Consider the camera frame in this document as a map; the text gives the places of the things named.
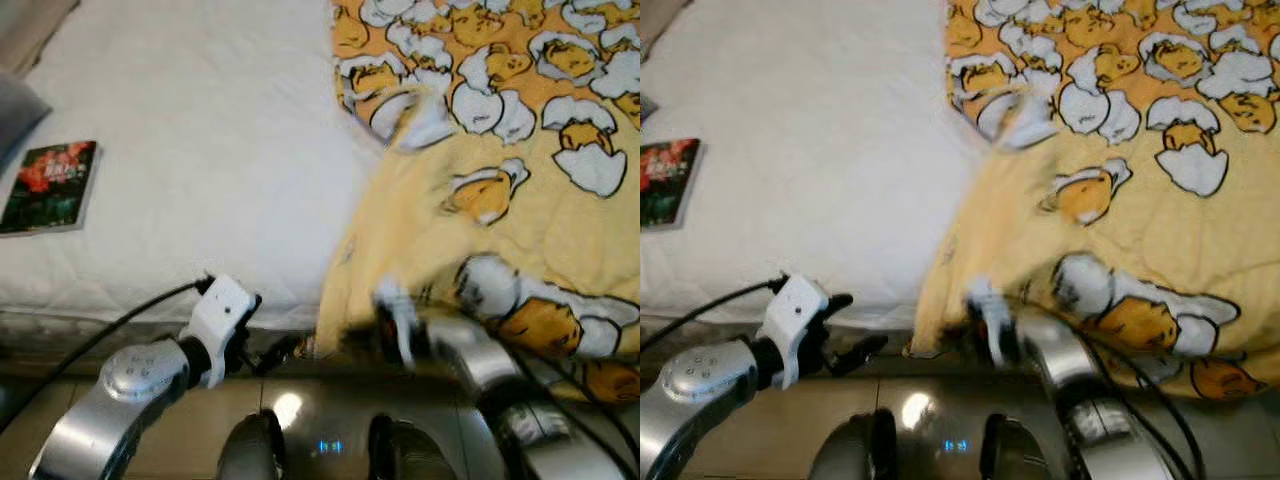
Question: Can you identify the white quilted bed mattress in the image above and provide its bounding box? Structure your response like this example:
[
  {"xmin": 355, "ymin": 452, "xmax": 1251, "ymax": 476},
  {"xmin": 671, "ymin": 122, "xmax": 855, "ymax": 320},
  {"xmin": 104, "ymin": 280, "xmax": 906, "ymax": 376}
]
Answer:
[
  {"xmin": 0, "ymin": 0, "xmax": 386, "ymax": 336},
  {"xmin": 640, "ymin": 0, "xmax": 986, "ymax": 331}
]

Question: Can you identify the black robot left leg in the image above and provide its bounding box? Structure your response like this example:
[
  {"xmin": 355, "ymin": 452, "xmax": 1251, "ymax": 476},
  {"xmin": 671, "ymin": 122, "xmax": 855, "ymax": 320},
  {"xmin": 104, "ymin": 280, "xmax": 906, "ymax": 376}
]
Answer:
[
  {"xmin": 806, "ymin": 406, "xmax": 898, "ymax": 480},
  {"xmin": 215, "ymin": 408, "xmax": 288, "ymax": 480}
]

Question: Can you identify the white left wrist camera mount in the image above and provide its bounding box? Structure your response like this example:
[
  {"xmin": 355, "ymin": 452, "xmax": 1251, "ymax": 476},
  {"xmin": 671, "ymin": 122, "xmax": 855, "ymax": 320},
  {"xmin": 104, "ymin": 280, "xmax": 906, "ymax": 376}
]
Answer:
[
  {"xmin": 763, "ymin": 274, "xmax": 839, "ymax": 391},
  {"xmin": 180, "ymin": 274, "xmax": 261, "ymax": 391}
]

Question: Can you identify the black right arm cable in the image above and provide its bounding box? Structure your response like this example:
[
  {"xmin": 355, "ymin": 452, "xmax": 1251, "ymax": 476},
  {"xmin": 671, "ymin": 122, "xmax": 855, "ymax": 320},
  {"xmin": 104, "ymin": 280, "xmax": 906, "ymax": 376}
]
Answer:
[
  {"xmin": 1075, "ymin": 330, "xmax": 1209, "ymax": 480},
  {"xmin": 490, "ymin": 338, "xmax": 641, "ymax": 471}
]

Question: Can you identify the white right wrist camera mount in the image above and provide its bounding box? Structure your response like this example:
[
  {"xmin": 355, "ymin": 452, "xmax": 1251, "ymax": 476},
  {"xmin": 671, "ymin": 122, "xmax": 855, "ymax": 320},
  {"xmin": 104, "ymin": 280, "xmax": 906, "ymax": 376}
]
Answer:
[
  {"xmin": 373, "ymin": 278, "xmax": 423, "ymax": 369},
  {"xmin": 963, "ymin": 278, "xmax": 1013, "ymax": 369}
]

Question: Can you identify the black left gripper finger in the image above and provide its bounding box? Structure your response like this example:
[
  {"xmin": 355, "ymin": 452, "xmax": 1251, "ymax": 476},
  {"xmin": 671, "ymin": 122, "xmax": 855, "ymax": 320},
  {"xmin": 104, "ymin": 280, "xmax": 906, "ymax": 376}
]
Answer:
[
  {"xmin": 835, "ymin": 334, "xmax": 891, "ymax": 377},
  {"xmin": 255, "ymin": 334, "xmax": 307, "ymax": 377}
]

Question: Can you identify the black robot right leg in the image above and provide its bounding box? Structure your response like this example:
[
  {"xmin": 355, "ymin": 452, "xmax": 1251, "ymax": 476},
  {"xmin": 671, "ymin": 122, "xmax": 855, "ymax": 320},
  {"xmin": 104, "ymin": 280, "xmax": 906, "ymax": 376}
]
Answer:
[
  {"xmin": 978, "ymin": 410, "xmax": 1063, "ymax": 480},
  {"xmin": 365, "ymin": 412, "xmax": 459, "ymax": 480}
]

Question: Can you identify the yellow egg print blanket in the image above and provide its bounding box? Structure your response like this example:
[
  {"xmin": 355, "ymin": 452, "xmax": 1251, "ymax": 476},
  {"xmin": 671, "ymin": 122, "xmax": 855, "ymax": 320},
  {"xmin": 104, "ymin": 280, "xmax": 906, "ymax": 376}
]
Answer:
[
  {"xmin": 313, "ymin": 0, "xmax": 641, "ymax": 403},
  {"xmin": 903, "ymin": 0, "xmax": 1280, "ymax": 403}
]

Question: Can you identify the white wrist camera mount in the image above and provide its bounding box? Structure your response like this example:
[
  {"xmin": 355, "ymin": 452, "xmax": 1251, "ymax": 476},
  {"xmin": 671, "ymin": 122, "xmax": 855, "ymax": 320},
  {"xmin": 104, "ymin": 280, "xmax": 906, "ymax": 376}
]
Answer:
[
  {"xmin": 963, "ymin": 278, "xmax": 1013, "ymax": 369},
  {"xmin": 180, "ymin": 274, "xmax": 261, "ymax": 391},
  {"xmin": 763, "ymin": 274, "xmax": 839, "ymax": 391},
  {"xmin": 373, "ymin": 278, "xmax": 423, "ymax": 369}
]

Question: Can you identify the black robot leg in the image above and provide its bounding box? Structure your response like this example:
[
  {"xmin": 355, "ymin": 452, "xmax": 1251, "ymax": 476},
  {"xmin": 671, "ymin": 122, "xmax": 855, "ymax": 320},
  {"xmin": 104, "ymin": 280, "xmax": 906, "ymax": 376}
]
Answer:
[
  {"xmin": 215, "ymin": 408, "xmax": 288, "ymax": 480},
  {"xmin": 978, "ymin": 410, "xmax": 1063, "ymax": 480},
  {"xmin": 365, "ymin": 412, "xmax": 459, "ymax": 480},
  {"xmin": 806, "ymin": 406, "xmax": 898, "ymax": 480}
]

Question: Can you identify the dark cover paperback book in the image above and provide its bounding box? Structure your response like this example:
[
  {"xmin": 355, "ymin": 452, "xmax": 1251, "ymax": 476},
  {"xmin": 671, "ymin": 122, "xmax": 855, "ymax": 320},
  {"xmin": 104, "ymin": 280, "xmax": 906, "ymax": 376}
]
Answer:
[
  {"xmin": 0, "ymin": 140, "xmax": 100, "ymax": 237},
  {"xmin": 640, "ymin": 137, "xmax": 705, "ymax": 232}
]

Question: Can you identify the grey fleece pillow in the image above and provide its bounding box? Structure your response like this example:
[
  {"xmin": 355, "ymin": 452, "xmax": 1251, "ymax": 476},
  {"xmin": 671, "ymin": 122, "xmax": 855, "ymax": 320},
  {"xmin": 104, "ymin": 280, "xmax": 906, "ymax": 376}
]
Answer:
[{"xmin": 0, "ymin": 70, "xmax": 53, "ymax": 173}]

